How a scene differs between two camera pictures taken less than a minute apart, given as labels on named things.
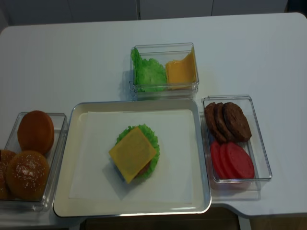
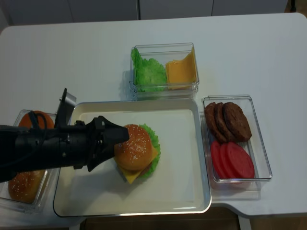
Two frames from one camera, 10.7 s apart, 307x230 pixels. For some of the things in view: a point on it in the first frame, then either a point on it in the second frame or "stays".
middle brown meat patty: [222, 126] stays
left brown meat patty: [211, 123] stays
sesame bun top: [28, 176] to [134, 154]
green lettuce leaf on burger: [151, 138] stays
